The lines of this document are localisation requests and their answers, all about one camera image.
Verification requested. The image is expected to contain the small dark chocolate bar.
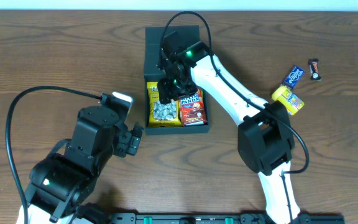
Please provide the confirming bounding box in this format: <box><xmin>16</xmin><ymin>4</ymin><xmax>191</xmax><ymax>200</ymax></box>
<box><xmin>308</xmin><ymin>58</ymin><xmax>321</xmax><ymax>81</ymax></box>

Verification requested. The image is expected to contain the black gift box with lid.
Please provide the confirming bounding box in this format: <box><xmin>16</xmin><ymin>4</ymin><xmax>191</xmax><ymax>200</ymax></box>
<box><xmin>144</xmin><ymin>26</ymin><xmax>210</xmax><ymax>136</ymax></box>

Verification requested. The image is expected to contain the blue Eclipse mints packet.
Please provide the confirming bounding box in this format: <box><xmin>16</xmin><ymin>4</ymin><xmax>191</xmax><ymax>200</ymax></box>
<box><xmin>282</xmin><ymin>65</ymin><xmax>305</xmax><ymax>90</ymax></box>

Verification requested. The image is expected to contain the yellow Mentos candy tub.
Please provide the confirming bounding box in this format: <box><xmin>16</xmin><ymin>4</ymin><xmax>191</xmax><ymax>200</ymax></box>
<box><xmin>272</xmin><ymin>85</ymin><xmax>305</xmax><ymax>115</ymax></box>

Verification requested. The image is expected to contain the right black cable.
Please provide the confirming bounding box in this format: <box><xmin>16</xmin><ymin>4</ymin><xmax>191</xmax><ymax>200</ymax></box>
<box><xmin>159</xmin><ymin>11</ymin><xmax>310</xmax><ymax>224</ymax></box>

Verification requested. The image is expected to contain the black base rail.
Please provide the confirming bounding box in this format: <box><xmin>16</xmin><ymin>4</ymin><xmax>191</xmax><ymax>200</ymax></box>
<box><xmin>107</xmin><ymin>213</ymin><xmax>345</xmax><ymax>224</ymax></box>

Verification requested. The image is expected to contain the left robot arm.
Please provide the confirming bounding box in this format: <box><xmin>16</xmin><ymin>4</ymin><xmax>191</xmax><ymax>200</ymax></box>
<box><xmin>18</xmin><ymin>104</ymin><xmax>143</xmax><ymax>223</ymax></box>

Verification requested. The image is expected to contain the red Hello Panda box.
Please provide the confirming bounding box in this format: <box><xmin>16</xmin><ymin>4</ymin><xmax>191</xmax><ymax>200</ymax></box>
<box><xmin>180</xmin><ymin>87</ymin><xmax>208</xmax><ymax>126</ymax></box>

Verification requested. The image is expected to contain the black cable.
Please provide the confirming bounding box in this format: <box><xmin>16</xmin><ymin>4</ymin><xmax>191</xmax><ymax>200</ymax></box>
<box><xmin>159</xmin><ymin>11</ymin><xmax>310</xmax><ymax>224</ymax></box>
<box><xmin>4</xmin><ymin>85</ymin><xmax>103</xmax><ymax>224</ymax></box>

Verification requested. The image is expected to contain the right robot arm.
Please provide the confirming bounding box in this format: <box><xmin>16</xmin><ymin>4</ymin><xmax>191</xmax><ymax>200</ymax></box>
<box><xmin>157</xmin><ymin>41</ymin><xmax>300</xmax><ymax>223</ymax></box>

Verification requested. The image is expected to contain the yellow Hacks candy bag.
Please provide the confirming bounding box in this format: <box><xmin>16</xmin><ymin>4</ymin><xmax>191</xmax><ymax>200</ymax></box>
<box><xmin>147</xmin><ymin>82</ymin><xmax>181</xmax><ymax>128</ymax></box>

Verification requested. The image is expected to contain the left black cable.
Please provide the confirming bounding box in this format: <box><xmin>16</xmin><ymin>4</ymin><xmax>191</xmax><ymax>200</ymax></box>
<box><xmin>4</xmin><ymin>85</ymin><xmax>103</xmax><ymax>224</ymax></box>

